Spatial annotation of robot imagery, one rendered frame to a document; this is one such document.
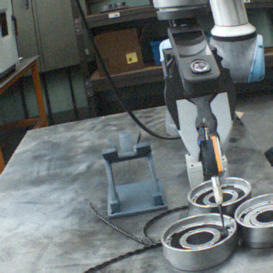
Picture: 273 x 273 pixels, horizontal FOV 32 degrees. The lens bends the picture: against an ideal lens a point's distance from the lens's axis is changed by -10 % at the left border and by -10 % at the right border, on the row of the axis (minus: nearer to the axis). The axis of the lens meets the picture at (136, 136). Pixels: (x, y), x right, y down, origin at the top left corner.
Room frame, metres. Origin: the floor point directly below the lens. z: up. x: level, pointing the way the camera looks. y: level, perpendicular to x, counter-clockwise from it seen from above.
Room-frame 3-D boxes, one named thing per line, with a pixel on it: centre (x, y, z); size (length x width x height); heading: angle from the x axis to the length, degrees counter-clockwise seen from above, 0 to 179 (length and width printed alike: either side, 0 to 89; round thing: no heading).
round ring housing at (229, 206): (0.70, -0.11, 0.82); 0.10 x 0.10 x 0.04
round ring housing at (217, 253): (0.59, -0.06, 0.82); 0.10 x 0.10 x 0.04
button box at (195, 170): (0.85, -0.11, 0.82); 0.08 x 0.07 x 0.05; 177
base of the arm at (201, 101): (1.19, -0.15, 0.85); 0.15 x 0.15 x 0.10
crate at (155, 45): (4.29, -0.52, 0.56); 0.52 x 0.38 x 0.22; 84
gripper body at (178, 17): (0.67, -0.09, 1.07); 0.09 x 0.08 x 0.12; 0
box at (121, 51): (4.30, 0.02, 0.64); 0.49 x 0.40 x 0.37; 92
